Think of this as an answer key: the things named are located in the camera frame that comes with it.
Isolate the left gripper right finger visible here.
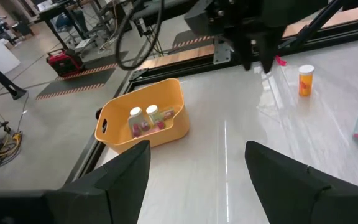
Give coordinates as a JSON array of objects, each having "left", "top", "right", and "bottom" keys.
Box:
[{"left": 244, "top": 141, "right": 358, "bottom": 224}]

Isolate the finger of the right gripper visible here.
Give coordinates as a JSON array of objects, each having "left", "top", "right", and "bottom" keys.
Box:
[
  {"left": 255, "top": 26, "right": 288, "bottom": 74},
  {"left": 237, "top": 30, "right": 256, "bottom": 71}
]

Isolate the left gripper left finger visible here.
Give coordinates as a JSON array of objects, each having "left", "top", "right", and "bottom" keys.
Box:
[{"left": 0, "top": 139, "right": 152, "bottom": 224}]

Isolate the small clear bottle white cap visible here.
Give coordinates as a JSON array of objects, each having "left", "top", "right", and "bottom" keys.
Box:
[{"left": 145, "top": 104, "right": 167, "bottom": 131}]

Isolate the orange medicine bottle white cap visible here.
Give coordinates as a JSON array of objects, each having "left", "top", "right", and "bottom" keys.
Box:
[{"left": 298, "top": 64, "right": 316, "bottom": 97}]

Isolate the yellow plastic bin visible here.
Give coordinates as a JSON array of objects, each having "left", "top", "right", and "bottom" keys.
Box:
[{"left": 94, "top": 78, "right": 191, "bottom": 155}]

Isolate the red clip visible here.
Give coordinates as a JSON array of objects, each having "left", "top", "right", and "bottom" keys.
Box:
[{"left": 273, "top": 55, "right": 288, "bottom": 67}]

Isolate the dark hazard-striped floor mat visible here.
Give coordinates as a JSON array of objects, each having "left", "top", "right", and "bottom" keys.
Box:
[
  {"left": 171, "top": 29, "right": 216, "bottom": 50},
  {"left": 35, "top": 63, "right": 119, "bottom": 101}
]

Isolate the grey metal workbench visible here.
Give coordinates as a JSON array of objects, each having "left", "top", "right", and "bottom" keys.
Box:
[{"left": 88, "top": 0, "right": 133, "bottom": 52}]

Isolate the red and black generator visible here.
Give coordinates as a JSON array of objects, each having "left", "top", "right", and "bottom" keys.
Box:
[{"left": 45, "top": 48, "right": 85, "bottom": 78}]

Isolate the black desk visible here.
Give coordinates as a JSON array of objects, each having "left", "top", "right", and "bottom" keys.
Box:
[{"left": 31, "top": 0, "right": 88, "bottom": 50}]

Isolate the grey metal bracket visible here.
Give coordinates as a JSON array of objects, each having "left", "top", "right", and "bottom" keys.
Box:
[{"left": 213, "top": 40, "right": 231, "bottom": 65}]

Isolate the black aluminium table frame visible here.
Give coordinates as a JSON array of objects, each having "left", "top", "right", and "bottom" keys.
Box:
[{"left": 63, "top": 14, "right": 358, "bottom": 187}]

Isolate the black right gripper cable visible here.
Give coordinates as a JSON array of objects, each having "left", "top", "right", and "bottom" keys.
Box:
[{"left": 114, "top": 0, "right": 167, "bottom": 71}]

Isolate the yellow cable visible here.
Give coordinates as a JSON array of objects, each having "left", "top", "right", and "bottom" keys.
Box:
[{"left": 0, "top": 131, "right": 24, "bottom": 158}]

